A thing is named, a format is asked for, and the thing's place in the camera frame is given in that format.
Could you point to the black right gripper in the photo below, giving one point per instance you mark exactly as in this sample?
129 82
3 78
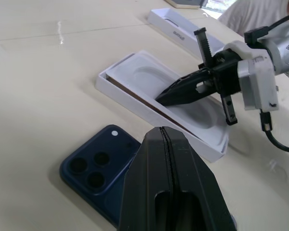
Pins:
225 72

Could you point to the white phone box base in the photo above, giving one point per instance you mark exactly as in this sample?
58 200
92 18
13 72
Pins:
125 96

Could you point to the person in white shirt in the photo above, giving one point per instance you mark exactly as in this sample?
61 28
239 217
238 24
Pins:
250 14

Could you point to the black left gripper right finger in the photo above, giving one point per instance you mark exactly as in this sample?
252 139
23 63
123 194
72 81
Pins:
197 183

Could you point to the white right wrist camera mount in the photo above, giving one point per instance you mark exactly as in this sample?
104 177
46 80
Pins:
257 81

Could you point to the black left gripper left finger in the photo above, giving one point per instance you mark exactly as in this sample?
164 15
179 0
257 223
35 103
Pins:
144 183

